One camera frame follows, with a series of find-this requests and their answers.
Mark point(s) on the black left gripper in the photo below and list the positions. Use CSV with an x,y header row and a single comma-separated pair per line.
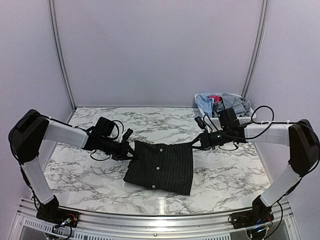
x,y
122,153

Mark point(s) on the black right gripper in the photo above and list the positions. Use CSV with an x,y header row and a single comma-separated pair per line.
x,y
205,143

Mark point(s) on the black pinstriped shirt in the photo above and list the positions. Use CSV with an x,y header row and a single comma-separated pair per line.
x,y
167,167

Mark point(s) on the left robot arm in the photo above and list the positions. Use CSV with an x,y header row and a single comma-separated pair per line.
x,y
32,141

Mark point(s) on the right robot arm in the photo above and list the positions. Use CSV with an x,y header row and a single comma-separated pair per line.
x,y
290,150

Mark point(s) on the white plastic laundry basket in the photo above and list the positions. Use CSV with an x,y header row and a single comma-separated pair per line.
x,y
242,120

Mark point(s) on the red garment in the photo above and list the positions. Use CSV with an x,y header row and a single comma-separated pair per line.
x,y
215,98

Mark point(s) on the grey denim jeans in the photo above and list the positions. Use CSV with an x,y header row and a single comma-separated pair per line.
x,y
240,105

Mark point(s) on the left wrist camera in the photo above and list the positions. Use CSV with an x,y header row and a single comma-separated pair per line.
x,y
127,134

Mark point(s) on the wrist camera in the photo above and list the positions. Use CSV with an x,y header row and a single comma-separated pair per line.
x,y
127,134
202,124

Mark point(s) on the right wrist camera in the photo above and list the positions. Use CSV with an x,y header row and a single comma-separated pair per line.
x,y
202,124

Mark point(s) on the aluminium front rail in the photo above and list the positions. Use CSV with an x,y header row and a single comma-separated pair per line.
x,y
109,226

